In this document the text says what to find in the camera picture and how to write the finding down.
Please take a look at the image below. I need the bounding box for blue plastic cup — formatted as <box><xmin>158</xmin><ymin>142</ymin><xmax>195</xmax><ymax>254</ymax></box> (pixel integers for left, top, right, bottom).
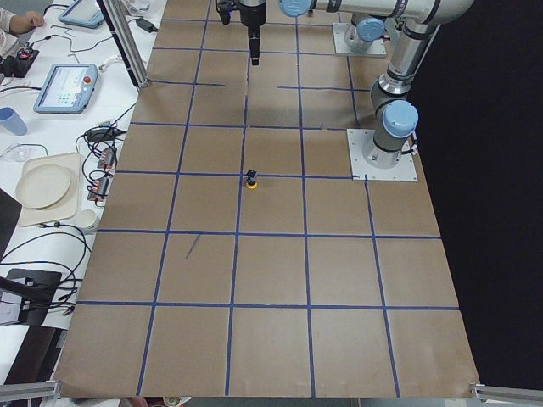
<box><xmin>0</xmin><ymin>107</ymin><xmax>27</xmax><ymax>136</ymax></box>

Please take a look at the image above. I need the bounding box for beige tray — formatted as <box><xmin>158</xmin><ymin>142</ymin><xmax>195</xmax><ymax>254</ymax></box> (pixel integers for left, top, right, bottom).
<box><xmin>15</xmin><ymin>153</ymin><xmax>81</xmax><ymax>226</ymax></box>

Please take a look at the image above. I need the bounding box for near blue teach pendant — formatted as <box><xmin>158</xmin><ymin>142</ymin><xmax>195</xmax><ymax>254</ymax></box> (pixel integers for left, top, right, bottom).
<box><xmin>33</xmin><ymin>64</ymin><xmax>98</xmax><ymax>114</ymax></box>

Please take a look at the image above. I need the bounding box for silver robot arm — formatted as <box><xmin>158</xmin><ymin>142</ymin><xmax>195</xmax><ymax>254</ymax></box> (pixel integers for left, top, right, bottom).
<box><xmin>216</xmin><ymin>0</ymin><xmax>386</xmax><ymax>65</ymax></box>
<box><xmin>278</xmin><ymin>1</ymin><xmax>473</xmax><ymax>169</ymax></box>

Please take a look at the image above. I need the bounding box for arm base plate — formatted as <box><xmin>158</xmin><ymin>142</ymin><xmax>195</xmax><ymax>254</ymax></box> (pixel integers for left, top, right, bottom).
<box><xmin>347</xmin><ymin>129</ymin><xmax>418</xmax><ymax>181</ymax></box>
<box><xmin>332</xmin><ymin>23</ymin><xmax>387</xmax><ymax>58</ymax></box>

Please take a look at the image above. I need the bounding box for far blue teach pendant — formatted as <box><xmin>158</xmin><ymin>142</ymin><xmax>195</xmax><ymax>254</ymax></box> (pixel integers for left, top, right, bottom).
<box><xmin>59</xmin><ymin>0</ymin><xmax>104</xmax><ymax>29</ymax></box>

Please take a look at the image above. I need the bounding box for blue teach pendant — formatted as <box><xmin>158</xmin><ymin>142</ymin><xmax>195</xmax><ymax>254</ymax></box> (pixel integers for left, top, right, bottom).
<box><xmin>59</xmin><ymin>0</ymin><xmax>104</xmax><ymax>29</ymax></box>
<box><xmin>33</xmin><ymin>64</ymin><xmax>98</xmax><ymax>114</ymax></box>

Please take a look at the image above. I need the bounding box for yellow push button switch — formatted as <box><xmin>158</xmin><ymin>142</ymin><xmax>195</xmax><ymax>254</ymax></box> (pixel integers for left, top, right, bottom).
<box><xmin>244</xmin><ymin>169</ymin><xmax>258</xmax><ymax>189</ymax></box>

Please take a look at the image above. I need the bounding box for black power adapter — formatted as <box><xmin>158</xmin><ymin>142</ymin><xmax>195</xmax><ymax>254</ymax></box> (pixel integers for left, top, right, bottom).
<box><xmin>136</xmin><ymin>18</ymin><xmax>158</xmax><ymax>33</ymax></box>

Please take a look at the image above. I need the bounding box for beige round plate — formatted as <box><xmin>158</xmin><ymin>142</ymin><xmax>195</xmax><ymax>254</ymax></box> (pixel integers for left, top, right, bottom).
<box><xmin>15</xmin><ymin>164</ymin><xmax>71</xmax><ymax>209</ymax></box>

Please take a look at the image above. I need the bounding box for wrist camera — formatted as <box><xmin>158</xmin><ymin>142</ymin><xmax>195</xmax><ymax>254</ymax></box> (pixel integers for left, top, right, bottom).
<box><xmin>215</xmin><ymin>0</ymin><xmax>236</xmax><ymax>25</ymax></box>

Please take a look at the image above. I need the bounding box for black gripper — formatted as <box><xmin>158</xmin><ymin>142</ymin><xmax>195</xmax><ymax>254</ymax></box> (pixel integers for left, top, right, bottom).
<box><xmin>238</xmin><ymin>0</ymin><xmax>266</xmax><ymax>66</ymax></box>

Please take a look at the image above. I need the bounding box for white paper cup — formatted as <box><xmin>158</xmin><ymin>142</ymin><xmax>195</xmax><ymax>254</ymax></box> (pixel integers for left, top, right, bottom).
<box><xmin>76</xmin><ymin>209</ymin><xmax>100</xmax><ymax>233</ymax></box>

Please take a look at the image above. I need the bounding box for person hand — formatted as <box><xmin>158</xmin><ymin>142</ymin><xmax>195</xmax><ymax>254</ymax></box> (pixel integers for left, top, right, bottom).
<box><xmin>25</xmin><ymin>11</ymin><xmax>44</xmax><ymax>28</ymax></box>

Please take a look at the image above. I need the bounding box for aluminium frame post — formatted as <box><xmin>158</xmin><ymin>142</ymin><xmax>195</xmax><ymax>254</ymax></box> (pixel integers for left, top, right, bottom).
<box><xmin>97</xmin><ymin>0</ymin><xmax>148</xmax><ymax>89</ymax></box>

